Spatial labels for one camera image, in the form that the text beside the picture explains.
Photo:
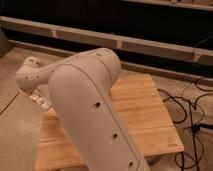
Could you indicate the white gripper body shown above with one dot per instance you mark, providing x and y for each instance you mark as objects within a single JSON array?
[{"x": 37, "y": 98}]

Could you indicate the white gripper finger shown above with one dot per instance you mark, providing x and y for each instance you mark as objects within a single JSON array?
[{"x": 45, "y": 106}]

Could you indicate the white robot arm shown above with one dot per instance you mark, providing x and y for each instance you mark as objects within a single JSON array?
[{"x": 79, "y": 90}]

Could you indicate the wooden table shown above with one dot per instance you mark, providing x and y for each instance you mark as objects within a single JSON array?
[{"x": 142, "y": 111}]

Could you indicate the long wooden wall rail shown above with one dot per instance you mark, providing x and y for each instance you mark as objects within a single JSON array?
[{"x": 148, "y": 47}]

